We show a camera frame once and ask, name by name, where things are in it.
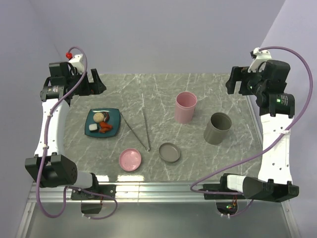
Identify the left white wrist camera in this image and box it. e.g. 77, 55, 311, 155
65, 52, 84, 74

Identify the round tan bun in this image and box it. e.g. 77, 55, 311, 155
93, 112, 105, 123

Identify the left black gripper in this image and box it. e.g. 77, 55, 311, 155
67, 68, 106, 96

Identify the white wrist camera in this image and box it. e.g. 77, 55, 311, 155
65, 52, 84, 74
248, 47, 271, 73

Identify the grey cylindrical container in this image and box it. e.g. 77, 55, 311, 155
204, 112, 232, 145

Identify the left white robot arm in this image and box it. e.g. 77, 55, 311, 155
25, 61, 106, 199

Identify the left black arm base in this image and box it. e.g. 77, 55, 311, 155
69, 184, 118, 217

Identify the pink cylindrical container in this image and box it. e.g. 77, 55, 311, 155
174, 91, 197, 124

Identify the teal square plate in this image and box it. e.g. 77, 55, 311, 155
84, 108, 121, 138

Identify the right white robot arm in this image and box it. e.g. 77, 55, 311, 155
218, 59, 299, 202

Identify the white rice cake cube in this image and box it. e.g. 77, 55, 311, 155
89, 123, 99, 133

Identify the dark red octopus tentacle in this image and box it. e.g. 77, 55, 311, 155
102, 112, 110, 122

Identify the pink round lid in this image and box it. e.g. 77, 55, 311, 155
119, 148, 142, 172

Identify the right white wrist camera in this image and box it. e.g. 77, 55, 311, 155
248, 47, 271, 73

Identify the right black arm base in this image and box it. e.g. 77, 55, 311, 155
201, 183, 245, 218

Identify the grey round lid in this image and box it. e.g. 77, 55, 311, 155
158, 142, 181, 163

